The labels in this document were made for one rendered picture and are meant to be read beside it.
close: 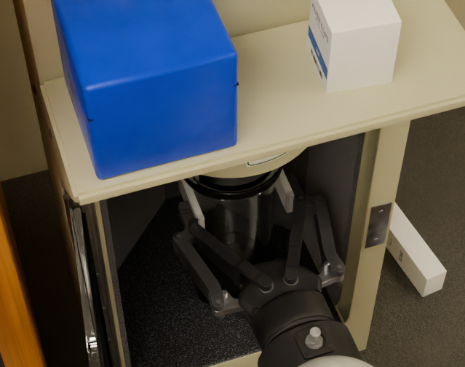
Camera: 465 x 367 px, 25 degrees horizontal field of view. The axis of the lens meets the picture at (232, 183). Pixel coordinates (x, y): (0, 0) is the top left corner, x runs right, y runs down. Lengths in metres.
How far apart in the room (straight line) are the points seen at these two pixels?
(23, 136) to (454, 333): 0.62
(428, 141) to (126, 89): 0.90
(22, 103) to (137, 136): 0.74
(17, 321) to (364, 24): 0.36
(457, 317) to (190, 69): 0.76
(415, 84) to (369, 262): 0.39
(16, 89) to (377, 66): 0.72
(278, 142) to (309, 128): 0.03
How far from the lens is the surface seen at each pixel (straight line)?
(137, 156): 0.71
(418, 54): 0.81
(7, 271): 0.80
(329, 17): 0.74
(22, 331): 0.87
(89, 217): 0.92
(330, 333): 0.97
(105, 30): 0.69
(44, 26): 0.76
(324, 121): 0.75
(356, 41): 0.74
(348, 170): 1.06
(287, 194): 1.09
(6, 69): 1.37
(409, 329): 1.33
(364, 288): 1.18
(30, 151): 1.49
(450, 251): 1.40
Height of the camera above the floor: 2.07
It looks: 51 degrees down
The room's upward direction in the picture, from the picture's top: straight up
